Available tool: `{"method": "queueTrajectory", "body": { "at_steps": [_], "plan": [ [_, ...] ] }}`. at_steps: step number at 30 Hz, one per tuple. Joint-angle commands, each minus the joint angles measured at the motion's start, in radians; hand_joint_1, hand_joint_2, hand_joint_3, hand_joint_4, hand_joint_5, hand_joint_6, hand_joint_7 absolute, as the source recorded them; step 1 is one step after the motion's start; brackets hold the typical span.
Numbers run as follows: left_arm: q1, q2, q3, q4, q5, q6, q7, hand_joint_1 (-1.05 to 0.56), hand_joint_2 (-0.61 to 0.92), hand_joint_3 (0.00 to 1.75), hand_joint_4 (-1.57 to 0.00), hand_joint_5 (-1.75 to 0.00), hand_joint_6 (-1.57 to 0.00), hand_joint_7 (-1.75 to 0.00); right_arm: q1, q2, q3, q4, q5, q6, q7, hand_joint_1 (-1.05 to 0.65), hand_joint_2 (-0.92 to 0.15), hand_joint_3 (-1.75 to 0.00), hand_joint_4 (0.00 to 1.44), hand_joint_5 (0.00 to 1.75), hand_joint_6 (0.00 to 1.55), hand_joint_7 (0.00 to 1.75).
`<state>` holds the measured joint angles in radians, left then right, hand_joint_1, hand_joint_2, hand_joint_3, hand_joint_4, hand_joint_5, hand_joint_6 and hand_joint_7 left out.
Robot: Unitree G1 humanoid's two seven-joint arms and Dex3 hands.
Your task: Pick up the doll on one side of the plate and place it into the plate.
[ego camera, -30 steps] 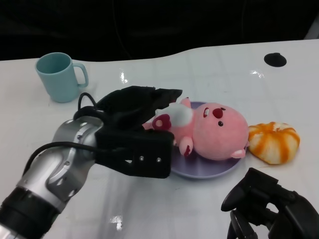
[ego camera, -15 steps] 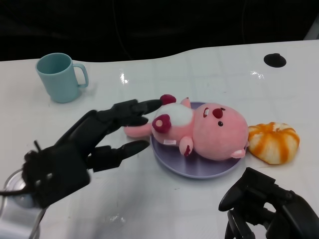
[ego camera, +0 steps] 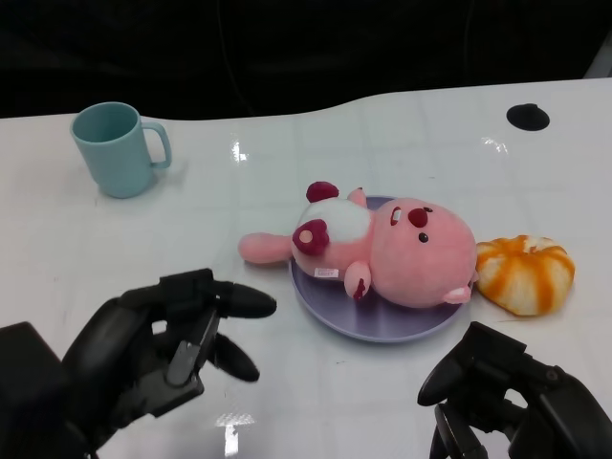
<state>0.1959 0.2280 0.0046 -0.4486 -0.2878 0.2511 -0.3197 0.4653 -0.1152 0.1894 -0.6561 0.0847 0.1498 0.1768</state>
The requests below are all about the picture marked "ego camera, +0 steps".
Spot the lavender plastic plate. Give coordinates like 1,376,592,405
289,194,477,343

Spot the white panel behind table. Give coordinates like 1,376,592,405
581,40,612,80

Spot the black round table grommet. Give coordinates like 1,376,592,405
505,102,551,131

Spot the light blue plastic mug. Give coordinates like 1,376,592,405
70,100,172,199

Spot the thin dark background cable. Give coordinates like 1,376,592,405
220,45,251,116
461,0,475,87

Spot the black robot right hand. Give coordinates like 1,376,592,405
418,321,612,459

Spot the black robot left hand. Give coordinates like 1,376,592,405
61,268,277,450

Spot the orange striped toy bun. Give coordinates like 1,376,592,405
474,233,577,317

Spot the pink plush beaver doll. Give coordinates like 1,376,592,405
238,180,480,310

